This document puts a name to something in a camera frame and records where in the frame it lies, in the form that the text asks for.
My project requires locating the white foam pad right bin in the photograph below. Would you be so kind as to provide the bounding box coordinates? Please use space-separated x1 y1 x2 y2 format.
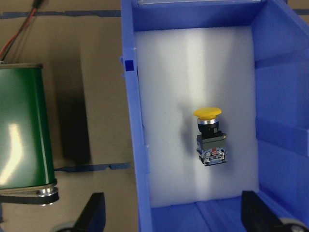
135 27 259 208

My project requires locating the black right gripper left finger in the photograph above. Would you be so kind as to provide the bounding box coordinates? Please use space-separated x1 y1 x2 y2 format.
73 192 106 232

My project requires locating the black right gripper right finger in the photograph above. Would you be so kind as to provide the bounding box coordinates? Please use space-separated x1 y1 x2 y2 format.
241 191 285 232

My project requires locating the green conveyor belt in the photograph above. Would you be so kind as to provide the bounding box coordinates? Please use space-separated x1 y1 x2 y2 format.
0 63 59 206

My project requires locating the red black wire pair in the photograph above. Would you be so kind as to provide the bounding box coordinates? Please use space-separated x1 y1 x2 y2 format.
0 0 44 61

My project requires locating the yellow push button switch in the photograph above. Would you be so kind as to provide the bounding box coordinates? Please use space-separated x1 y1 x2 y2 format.
194 107 227 167

